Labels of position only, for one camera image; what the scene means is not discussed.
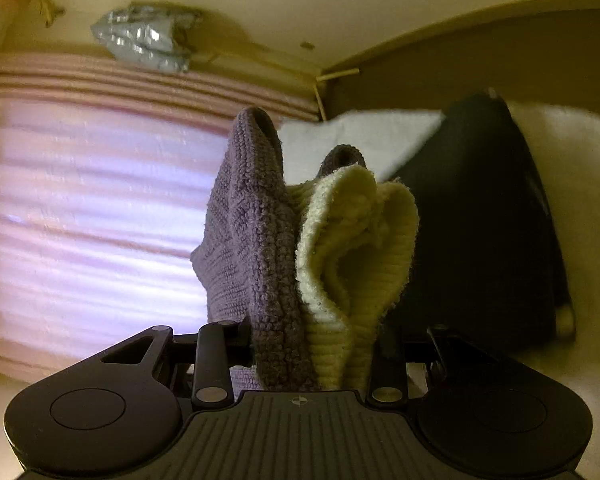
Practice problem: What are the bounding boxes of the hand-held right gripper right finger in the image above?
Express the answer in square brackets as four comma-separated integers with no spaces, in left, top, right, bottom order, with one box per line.
[369,324,482,407]

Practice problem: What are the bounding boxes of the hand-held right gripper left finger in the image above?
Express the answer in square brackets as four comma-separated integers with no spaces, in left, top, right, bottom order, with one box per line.
[100,319,255,409]

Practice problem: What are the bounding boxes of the purple and cream knit cardigan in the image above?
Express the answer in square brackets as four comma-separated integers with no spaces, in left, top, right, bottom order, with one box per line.
[190,106,421,393]

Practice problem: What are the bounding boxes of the sheer pale curtain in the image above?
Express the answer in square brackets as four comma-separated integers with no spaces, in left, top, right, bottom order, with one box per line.
[0,95,231,356]

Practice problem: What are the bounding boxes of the silver foil wrapped fixture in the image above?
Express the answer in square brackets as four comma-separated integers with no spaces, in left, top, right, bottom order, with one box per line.
[90,2,204,76]

